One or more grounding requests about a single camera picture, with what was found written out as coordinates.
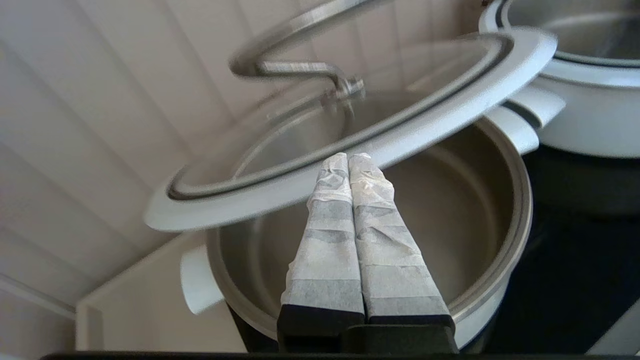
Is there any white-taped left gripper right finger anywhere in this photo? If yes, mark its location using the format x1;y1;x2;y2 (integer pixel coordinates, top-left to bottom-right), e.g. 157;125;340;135
348;152;456;329

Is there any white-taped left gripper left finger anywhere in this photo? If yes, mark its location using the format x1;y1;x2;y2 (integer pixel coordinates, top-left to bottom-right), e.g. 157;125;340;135
277;152;368;353

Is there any white pot with steel inside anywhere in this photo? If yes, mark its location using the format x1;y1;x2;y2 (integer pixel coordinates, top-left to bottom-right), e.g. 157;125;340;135
502;60;640;160

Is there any wide black glass cooktop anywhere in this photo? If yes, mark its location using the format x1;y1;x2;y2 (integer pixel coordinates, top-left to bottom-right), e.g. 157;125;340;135
227;145;640;356

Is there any white pot with open handles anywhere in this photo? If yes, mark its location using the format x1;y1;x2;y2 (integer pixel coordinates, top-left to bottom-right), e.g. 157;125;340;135
180;105;541;353

